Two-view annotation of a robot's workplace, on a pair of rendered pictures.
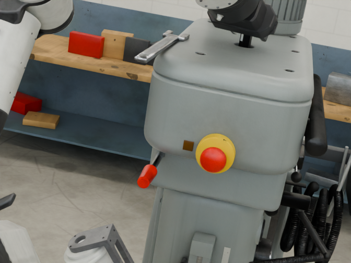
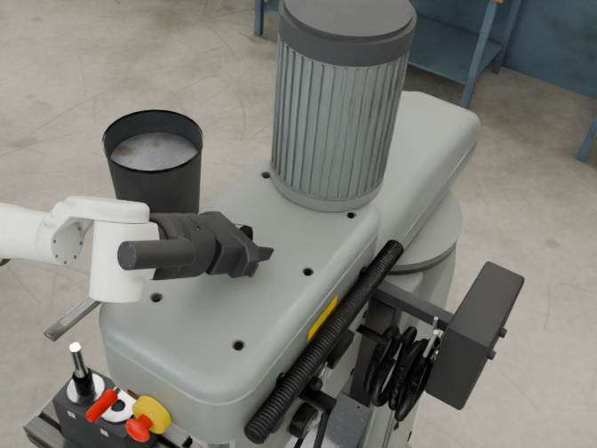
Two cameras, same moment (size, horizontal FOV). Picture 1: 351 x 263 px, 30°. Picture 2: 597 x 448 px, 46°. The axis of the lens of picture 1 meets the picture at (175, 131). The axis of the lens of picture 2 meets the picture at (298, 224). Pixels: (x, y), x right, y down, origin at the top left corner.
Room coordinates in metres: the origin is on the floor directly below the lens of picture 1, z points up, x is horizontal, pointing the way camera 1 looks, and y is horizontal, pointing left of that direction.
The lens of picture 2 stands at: (0.53, -0.42, 2.67)
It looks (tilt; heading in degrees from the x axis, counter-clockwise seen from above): 44 degrees down; 20
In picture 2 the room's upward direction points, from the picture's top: 6 degrees clockwise
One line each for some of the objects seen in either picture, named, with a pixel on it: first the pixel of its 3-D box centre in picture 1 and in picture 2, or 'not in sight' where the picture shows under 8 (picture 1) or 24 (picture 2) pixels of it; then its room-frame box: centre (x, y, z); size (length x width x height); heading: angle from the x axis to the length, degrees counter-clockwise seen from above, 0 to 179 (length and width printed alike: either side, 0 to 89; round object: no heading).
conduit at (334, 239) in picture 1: (301, 220); (390, 364); (1.42, -0.33, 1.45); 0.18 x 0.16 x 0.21; 172
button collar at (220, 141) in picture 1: (215, 153); (151, 414); (0.95, -0.07, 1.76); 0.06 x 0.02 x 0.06; 82
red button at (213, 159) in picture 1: (213, 158); (140, 427); (0.93, -0.06, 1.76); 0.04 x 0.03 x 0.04; 82
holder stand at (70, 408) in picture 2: not in sight; (106, 418); (1.22, 0.31, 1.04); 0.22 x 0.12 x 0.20; 87
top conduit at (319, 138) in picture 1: (312, 108); (331, 328); (1.19, -0.25, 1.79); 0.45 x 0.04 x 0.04; 172
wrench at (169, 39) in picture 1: (161, 45); (115, 283); (1.04, 0.04, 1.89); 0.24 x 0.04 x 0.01; 170
